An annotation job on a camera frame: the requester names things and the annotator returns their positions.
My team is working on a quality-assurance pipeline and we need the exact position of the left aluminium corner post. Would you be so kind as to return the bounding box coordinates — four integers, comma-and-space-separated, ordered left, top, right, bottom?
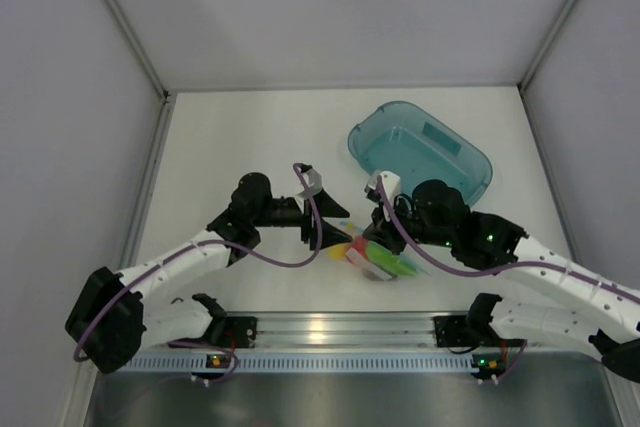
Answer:
101, 0, 169, 104

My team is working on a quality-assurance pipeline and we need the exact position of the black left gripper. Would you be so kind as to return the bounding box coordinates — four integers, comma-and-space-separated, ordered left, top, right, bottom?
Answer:
252, 187, 352, 250

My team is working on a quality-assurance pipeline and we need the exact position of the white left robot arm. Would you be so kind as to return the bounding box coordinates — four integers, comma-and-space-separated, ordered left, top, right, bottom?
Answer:
65, 164, 351, 374

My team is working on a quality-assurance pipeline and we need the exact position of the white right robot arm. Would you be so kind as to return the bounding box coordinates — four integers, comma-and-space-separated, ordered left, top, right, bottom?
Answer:
365, 171, 639, 382

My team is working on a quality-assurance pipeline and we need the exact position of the yellow fake pear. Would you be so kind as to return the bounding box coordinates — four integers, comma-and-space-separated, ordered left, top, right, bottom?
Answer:
326, 243, 350, 260

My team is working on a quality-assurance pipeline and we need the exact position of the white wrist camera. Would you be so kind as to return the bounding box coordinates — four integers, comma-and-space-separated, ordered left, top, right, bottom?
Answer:
293, 163, 323, 201
364, 170, 401, 205

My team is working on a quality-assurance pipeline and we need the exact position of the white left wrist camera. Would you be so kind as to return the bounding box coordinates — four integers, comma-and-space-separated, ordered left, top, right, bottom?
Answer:
293, 163, 323, 201

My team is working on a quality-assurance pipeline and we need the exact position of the aluminium corner post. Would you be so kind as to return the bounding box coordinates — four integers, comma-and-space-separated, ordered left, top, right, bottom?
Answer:
101, 0, 169, 104
517, 0, 581, 96

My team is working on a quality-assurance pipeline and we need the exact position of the green fake cucumber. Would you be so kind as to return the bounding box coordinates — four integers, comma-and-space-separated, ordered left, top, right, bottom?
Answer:
366, 241, 418, 277

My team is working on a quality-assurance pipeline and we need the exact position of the right aluminium corner post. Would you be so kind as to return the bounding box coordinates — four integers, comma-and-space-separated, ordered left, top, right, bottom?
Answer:
517, 0, 581, 96

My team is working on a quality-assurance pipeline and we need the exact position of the teal plastic bin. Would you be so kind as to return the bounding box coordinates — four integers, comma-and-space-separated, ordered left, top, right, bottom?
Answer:
347, 100, 493, 206

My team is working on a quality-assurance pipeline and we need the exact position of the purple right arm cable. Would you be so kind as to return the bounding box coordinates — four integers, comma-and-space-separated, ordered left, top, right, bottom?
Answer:
375, 174, 640, 306

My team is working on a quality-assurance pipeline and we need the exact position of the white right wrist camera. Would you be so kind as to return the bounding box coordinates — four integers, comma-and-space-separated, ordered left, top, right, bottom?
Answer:
364, 170, 401, 205

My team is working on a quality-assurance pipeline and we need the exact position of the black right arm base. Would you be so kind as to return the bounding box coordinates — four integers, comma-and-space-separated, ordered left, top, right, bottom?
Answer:
433, 315, 477, 349

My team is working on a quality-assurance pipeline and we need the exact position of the aluminium rail front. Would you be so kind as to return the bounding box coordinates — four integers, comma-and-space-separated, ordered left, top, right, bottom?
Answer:
134, 310, 606, 349

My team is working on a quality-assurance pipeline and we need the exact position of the white slotted cable duct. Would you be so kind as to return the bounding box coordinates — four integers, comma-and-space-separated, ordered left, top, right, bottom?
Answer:
121, 351, 500, 374

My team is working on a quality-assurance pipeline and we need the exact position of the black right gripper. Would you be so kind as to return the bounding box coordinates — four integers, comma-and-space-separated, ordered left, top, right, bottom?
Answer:
363, 192, 455, 256

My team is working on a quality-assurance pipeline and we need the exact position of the red fake apple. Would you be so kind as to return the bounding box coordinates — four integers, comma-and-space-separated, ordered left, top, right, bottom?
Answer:
344, 238, 371, 269

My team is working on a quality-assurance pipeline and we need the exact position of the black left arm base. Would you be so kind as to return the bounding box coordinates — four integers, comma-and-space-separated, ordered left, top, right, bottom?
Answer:
217, 316, 258, 350

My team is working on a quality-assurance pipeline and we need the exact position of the clear zip top bag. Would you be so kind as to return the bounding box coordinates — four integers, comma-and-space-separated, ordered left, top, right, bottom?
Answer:
326, 220, 428, 282

